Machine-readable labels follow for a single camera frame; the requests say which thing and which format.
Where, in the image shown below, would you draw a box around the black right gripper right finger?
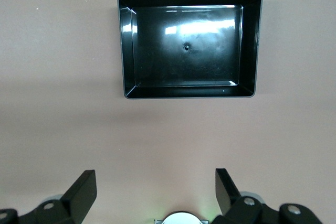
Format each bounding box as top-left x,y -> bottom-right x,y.
211,167 -> 322,224

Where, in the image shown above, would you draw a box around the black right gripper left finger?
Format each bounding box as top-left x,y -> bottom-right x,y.
0,169 -> 98,224

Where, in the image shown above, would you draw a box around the black plastic box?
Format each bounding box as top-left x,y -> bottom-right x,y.
117,0 -> 264,100

